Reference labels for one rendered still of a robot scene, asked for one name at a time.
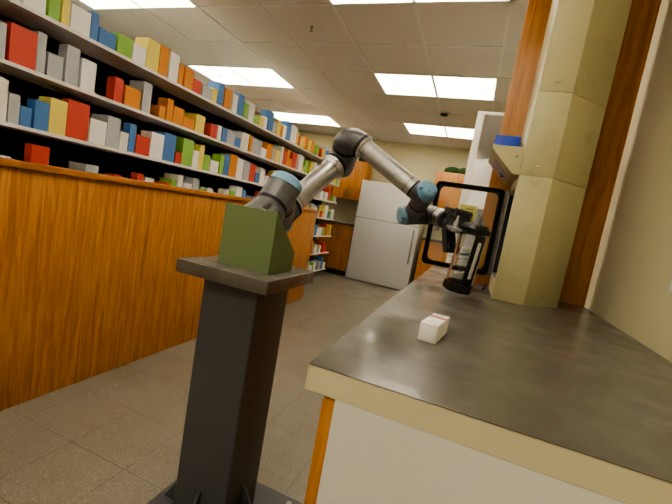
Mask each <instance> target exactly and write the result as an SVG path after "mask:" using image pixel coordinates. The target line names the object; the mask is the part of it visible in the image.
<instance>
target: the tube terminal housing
mask: <svg viewBox="0 0 672 504"><path fill-rule="evenodd" d="M605 110H606V109H605V108H603V107H601V106H599V105H597V104H595V103H593V102H591V101H588V100H586V99H584V98H582V97H580V96H578V95H576V94H574V93H563V92H543V91H538V93H537V95H536V98H535V100H534V102H533V104H532V106H531V108H530V110H529V113H528V115H527V117H526V120H525V125H524V129H523V134H522V138H521V143H520V147H525V152H524V157H523V161H522V166H521V170H520V174H519V175H518V177H517V178H516V179H515V181H514V182H513V183H512V184H511V187H510V193H509V196H510V195H511V196H514V199H513V203H512V207H511V212H510V216H509V221H508V222H509V223H508V227H507V232H506V236H505V240H504V243H503V247H502V252H501V256H500V261H499V265H498V270H497V274H496V278H494V276H493V274H491V277H490V281H489V286H488V288H489V291H490V294H491V297H492V298H493V299H497V300H502V301H506V302H510V303H515V304H519V305H525V306H539V307H553V308H557V306H558V302H559V298H560V294H561V290H562V286H563V282H564V278H565V274H566V269H567V265H568V261H569V257H570V253H571V249H572V245H573V241H574V237H575V233H576V229H577V225H578V221H579V216H580V212H581V208H582V204H583V200H584V196H585V192H586V188H587V184H588V179H589V175H590V171H591V167H592V163H593V159H594V155H595V151H596V147H597V143H598V139H599V135H600V131H601V126H602V122H603V118H604V114H605ZM529 122H530V123H529ZM528 124H529V127H528V132H527V136H526V141H525V143H524V139H525V135H526V130H527V126H528ZM523 144H524V145H523Z"/></svg>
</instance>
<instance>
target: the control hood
mask: <svg viewBox="0 0 672 504"><path fill-rule="evenodd" d="M524 152H525V147H516V146H506V145H496V144H493V145H492V147H491V152H490V156H489V160H488V162H489V164H490V166H491V167H492V166H493V163H494V160H495V159H496V160H497V162H498V163H499V164H500V166H501V167H502V168H503V170H504V171H505V172H506V174H507V175H508V177H507V178H506V180H505V182H503V180H502V179H501V178H500V176H499V175H498V174H497V172H496V171H495V170H494V168H493V167H492V168H493V170H494V171H495V172H496V174H497V175H498V176H499V178H500V179H501V180H502V182H503V183H504V184H505V185H511V184H512V183H513V182H514V181H515V179H516V178H517V177H518V175H519V174H520V170H521V166H522V161H523V157H524Z"/></svg>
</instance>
